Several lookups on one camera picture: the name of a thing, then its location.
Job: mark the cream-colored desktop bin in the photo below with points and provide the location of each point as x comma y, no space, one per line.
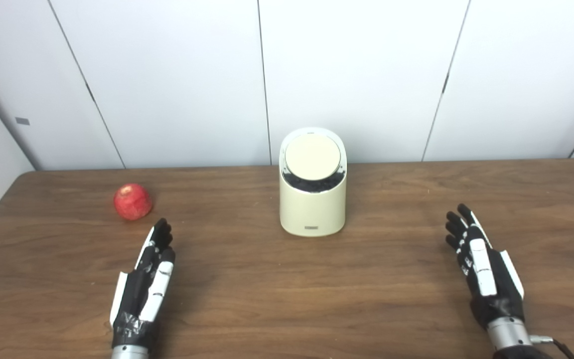
312,212

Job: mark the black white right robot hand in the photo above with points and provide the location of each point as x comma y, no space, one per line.
496,291

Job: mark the grey wall sticker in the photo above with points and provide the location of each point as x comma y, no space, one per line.
22,121

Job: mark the red apple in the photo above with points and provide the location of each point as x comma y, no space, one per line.
132,202

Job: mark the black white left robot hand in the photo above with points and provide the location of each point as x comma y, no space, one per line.
135,294

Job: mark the cream round bin lid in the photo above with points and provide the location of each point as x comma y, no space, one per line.
313,157

